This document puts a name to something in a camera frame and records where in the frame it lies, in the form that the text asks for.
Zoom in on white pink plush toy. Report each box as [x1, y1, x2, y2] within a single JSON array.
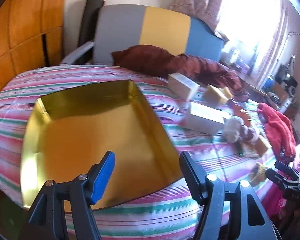
[[222, 116, 262, 144]]

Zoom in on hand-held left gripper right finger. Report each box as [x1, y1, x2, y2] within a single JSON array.
[[179, 151, 283, 240]]

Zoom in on maroon quilt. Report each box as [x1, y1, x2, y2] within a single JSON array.
[[111, 44, 251, 102]]

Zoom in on wooden wardrobe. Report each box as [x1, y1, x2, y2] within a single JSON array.
[[0, 0, 69, 104]]

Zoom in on striped bedsheet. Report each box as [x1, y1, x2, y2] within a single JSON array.
[[0, 64, 290, 240]]

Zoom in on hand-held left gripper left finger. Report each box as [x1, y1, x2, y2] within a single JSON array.
[[25, 151, 116, 240]]

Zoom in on small beige block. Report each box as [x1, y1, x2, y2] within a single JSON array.
[[255, 135, 272, 157]]

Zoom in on white beige box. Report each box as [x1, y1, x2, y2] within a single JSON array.
[[184, 102, 231, 135]]

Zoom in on blue container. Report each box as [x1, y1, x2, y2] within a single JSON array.
[[262, 74, 276, 92]]

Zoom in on yellow woven basket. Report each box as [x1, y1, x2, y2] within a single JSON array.
[[249, 162, 267, 183]]

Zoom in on gold tin tray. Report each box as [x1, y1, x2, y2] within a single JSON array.
[[20, 79, 184, 209]]

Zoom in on red cloth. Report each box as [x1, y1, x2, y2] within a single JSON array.
[[257, 102, 297, 162]]

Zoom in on large beige torn block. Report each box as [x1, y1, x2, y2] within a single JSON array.
[[202, 84, 233, 108]]

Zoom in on cream printed box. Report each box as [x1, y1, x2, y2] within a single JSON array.
[[168, 72, 200, 102]]

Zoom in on black device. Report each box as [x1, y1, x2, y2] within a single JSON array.
[[277, 55, 298, 92]]

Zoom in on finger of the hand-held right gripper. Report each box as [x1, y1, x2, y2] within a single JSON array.
[[274, 160, 300, 181], [265, 169, 294, 193]]

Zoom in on wooden desk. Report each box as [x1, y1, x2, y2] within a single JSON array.
[[225, 62, 298, 113]]

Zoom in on black rolled mat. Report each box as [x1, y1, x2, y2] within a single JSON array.
[[79, 0, 106, 64]]

